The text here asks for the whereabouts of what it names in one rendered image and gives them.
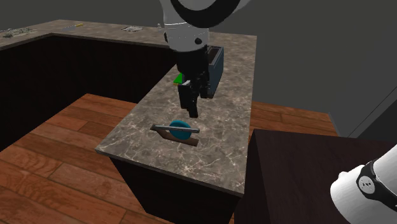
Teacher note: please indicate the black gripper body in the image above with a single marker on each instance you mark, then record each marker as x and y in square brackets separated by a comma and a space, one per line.
[191, 65]

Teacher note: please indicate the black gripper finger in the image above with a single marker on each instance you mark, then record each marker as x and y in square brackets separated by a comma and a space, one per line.
[188, 99]
[205, 86]

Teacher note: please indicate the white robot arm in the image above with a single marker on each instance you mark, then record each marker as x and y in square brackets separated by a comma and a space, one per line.
[186, 34]

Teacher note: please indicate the green triangular object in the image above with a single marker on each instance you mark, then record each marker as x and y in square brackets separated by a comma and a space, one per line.
[178, 79]

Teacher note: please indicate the blue-grey open box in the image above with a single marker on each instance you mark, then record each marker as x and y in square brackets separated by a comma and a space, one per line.
[216, 66]

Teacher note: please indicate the brown stand with grey bar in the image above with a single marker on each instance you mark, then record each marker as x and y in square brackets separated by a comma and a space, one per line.
[173, 128]

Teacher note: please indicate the teal round disc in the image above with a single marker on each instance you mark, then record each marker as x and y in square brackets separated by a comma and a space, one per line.
[180, 134]

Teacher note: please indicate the grey cluttered mat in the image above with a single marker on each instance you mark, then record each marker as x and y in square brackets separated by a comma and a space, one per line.
[18, 31]

